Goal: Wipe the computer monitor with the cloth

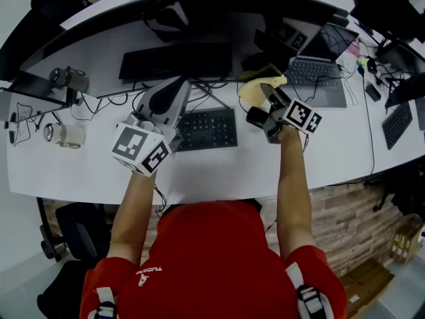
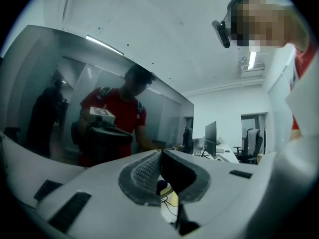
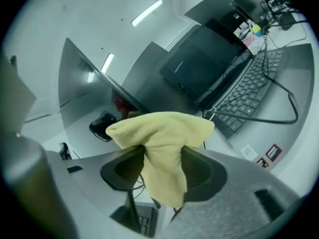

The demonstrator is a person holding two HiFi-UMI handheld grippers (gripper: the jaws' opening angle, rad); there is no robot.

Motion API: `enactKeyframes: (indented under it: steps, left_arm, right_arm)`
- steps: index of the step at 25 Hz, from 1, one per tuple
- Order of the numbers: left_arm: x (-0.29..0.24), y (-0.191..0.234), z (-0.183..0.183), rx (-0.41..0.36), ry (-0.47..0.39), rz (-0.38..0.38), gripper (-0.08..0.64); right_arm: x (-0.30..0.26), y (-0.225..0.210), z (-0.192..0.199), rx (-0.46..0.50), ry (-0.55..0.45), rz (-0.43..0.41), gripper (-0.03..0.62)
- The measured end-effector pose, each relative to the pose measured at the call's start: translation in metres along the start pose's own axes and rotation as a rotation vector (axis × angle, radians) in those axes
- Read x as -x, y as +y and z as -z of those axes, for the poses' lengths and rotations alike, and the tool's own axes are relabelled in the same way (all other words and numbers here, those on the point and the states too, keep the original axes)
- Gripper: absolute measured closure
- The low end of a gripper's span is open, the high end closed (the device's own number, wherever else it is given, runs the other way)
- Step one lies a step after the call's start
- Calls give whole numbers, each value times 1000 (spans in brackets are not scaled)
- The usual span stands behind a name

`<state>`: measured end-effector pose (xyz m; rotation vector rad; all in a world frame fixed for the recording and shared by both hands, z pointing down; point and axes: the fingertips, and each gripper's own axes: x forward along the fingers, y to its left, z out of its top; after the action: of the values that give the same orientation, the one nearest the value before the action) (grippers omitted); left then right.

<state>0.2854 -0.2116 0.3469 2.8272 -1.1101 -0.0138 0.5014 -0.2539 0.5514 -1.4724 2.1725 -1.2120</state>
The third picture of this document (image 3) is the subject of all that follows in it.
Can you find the black monitor back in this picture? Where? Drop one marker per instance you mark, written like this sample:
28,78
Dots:
154,71

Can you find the grey laptop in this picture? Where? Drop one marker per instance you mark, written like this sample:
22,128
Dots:
274,138

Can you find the ceiling strip light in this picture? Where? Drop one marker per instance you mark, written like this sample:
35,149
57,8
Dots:
107,63
147,12

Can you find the dark grey monitor back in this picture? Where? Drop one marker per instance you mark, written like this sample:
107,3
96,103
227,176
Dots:
209,6

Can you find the small yellow object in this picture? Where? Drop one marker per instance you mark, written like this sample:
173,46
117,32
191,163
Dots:
256,29

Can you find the pink paper item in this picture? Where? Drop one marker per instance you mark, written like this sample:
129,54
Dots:
250,42

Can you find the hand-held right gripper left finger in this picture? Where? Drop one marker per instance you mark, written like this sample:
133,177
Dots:
82,178

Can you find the black curved monitor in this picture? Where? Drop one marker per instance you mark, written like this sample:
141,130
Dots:
82,88

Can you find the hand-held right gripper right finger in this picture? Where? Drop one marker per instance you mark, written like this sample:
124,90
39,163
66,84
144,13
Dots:
236,208

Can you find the yellow cloth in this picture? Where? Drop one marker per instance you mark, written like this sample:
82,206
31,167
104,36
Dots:
162,138

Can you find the black tripod stand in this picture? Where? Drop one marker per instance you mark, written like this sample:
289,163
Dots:
286,21

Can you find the black keyboard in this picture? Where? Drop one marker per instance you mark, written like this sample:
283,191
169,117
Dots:
147,220

